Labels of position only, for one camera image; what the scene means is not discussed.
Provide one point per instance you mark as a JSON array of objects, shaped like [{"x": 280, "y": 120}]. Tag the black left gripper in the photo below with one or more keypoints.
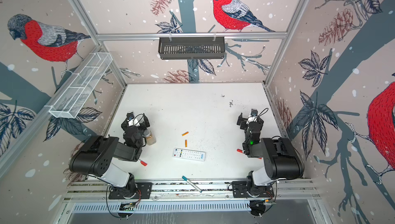
[{"x": 132, "y": 126}]

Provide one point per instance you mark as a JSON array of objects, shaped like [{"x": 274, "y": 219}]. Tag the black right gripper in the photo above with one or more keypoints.
[{"x": 250, "y": 124}]

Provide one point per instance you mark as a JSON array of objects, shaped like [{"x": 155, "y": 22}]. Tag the white remote control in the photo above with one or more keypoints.
[{"x": 186, "y": 154}]

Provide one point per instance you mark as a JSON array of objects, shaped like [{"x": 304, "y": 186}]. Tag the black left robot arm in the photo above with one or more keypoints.
[{"x": 95, "y": 157}]

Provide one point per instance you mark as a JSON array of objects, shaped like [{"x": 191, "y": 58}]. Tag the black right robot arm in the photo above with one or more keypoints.
[{"x": 281, "y": 160}]

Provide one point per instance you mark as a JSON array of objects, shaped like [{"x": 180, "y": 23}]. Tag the glass spice jar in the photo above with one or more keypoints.
[{"x": 149, "y": 137}]

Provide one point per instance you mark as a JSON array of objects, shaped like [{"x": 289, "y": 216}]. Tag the red marker left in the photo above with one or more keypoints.
[{"x": 142, "y": 162}]

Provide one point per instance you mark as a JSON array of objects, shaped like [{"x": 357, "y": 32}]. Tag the teal capped pen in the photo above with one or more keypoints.
[{"x": 192, "y": 184}]

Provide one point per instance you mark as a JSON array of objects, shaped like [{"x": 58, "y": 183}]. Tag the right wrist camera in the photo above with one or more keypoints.
[{"x": 253, "y": 116}]

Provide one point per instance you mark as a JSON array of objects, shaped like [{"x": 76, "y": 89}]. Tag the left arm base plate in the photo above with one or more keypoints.
[{"x": 140, "y": 190}]

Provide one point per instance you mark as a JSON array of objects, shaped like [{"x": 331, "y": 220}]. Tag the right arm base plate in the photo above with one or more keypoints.
[{"x": 242, "y": 189}]

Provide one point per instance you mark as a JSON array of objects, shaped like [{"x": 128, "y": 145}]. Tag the white mesh wall tray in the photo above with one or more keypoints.
[{"x": 71, "y": 101}]

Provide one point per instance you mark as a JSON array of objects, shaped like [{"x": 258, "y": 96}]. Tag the black wall basket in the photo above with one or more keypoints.
[{"x": 184, "y": 48}]

